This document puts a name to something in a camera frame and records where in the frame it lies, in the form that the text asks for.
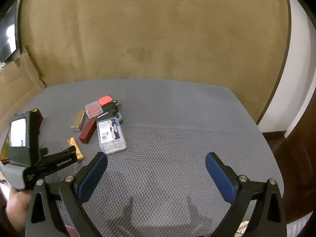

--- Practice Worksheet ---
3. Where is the clear plastic box blue label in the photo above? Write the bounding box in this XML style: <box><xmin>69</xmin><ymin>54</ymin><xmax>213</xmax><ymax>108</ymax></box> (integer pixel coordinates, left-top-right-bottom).
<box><xmin>97</xmin><ymin>118</ymin><xmax>127</xmax><ymax>155</ymax></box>

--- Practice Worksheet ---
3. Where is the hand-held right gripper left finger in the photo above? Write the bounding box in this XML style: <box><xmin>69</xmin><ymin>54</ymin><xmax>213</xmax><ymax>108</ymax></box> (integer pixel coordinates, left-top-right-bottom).
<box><xmin>25</xmin><ymin>151</ymin><xmax>109</xmax><ymax>237</ymax></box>

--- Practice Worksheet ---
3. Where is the gold metal bar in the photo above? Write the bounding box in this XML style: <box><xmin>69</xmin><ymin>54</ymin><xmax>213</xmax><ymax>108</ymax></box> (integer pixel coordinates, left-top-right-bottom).
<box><xmin>71</xmin><ymin>110</ymin><xmax>87</xmax><ymax>130</ymax></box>

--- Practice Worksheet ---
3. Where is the small clear case red insert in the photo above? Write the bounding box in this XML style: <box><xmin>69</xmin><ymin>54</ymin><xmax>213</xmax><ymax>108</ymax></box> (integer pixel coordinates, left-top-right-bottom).
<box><xmin>85</xmin><ymin>100</ymin><xmax>103</xmax><ymax>118</ymax></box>

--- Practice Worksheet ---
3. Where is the dark red rectangular box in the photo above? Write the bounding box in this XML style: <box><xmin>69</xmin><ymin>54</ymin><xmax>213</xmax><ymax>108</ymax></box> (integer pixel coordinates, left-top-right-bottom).
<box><xmin>79</xmin><ymin>118</ymin><xmax>96</xmax><ymax>144</ymax></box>

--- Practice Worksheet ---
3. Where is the black device with red cap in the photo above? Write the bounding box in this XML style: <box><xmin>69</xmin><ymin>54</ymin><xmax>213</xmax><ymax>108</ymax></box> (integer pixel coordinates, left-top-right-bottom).
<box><xmin>98</xmin><ymin>95</ymin><xmax>124</xmax><ymax>119</ymax></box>

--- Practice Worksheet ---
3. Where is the gold stick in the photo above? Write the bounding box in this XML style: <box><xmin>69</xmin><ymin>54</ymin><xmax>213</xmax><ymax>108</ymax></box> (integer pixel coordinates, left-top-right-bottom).
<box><xmin>68</xmin><ymin>137</ymin><xmax>85</xmax><ymax>163</ymax></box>

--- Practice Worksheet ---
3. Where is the person's left forearm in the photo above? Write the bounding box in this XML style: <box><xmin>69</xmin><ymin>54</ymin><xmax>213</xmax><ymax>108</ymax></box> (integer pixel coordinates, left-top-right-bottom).
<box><xmin>5</xmin><ymin>188</ymin><xmax>32</xmax><ymax>230</ymax></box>

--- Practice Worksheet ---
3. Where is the brown suede backdrop panel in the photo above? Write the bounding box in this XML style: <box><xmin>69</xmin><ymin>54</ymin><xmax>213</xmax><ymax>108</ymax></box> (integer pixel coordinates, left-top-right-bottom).
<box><xmin>20</xmin><ymin>0</ymin><xmax>292</xmax><ymax>126</ymax></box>

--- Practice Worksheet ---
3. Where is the brown cardboard sheet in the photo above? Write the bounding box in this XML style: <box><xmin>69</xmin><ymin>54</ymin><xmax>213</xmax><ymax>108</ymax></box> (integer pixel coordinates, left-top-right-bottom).
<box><xmin>0</xmin><ymin>51</ymin><xmax>47</xmax><ymax>139</ymax></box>

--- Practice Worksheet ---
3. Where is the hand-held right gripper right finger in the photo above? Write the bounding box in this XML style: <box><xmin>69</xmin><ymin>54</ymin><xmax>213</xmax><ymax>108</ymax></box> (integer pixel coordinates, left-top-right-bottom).
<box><xmin>205</xmin><ymin>152</ymin><xmax>288</xmax><ymax>237</ymax></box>

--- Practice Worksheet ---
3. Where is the gold tray with dark red sides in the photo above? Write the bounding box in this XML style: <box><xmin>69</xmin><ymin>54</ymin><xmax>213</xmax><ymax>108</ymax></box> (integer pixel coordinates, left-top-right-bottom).
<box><xmin>0</xmin><ymin>108</ymin><xmax>44</xmax><ymax>165</ymax></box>

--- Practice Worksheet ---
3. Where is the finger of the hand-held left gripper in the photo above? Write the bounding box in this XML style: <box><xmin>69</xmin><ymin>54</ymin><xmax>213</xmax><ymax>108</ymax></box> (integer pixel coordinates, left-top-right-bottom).
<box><xmin>23</xmin><ymin>145</ymin><xmax>77</xmax><ymax>190</ymax></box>

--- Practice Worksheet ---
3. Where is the dark wooden furniture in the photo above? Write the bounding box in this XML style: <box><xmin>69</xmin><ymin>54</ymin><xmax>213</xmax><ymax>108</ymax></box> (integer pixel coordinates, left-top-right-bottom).
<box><xmin>262</xmin><ymin>118</ymin><xmax>316</xmax><ymax>224</ymax></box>

